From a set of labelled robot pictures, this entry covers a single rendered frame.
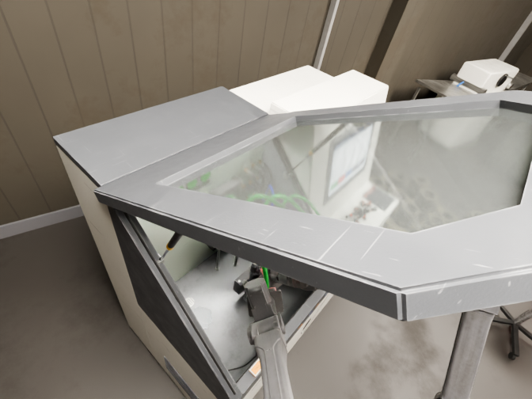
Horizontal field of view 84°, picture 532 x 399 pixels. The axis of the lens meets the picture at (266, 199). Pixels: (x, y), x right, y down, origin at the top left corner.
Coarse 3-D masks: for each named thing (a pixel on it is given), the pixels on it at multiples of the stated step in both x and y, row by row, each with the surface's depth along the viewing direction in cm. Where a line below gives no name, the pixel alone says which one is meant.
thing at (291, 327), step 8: (312, 296) 127; (320, 296) 128; (304, 304) 124; (312, 304) 124; (296, 312) 121; (304, 312) 121; (312, 312) 136; (296, 320) 118; (304, 320) 124; (288, 328) 116; (296, 328) 116; (288, 336) 113; (256, 360) 106; (248, 368) 103; (248, 376) 102; (256, 376) 102; (240, 384) 100; (248, 384) 100; (248, 392) 110
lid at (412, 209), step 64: (256, 128) 101; (320, 128) 88; (384, 128) 73; (448, 128) 62; (512, 128) 54; (128, 192) 69; (192, 192) 58; (256, 192) 55; (320, 192) 49; (384, 192) 44; (448, 192) 40; (512, 192) 36; (256, 256) 38; (320, 256) 31; (384, 256) 29; (448, 256) 27; (512, 256) 25
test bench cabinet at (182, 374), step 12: (144, 312) 127; (144, 324) 142; (156, 336) 136; (156, 348) 155; (168, 348) 129; (168, 360) 146; (180, 360) 122; (168, 372) 168; (180, 372) 137; (192, 372) 117; (180, 384) 153; (192, 384) 130; (204, 384) 112; (192, 396) 146; (204, 396) 124
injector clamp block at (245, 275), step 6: (246, 270) 127; (258, 270) 128; (240, 276) 125; (246, 276) 125; (258, 276) 135; (234, 282) 124; (240, 282) 123; (234, 288) 127; (240, 288) 123; (246, 294) 122; (246, 300) 124
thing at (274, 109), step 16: (336, 80) 145; (352, 80) 149; (368, 80) 153; (288, 96) 124; (304, 96) 127; (320, 96) 129; (336, 96) 132; (352, 96) 135; (368, 96) 138; (384, 96) 152; (272, 112) 120
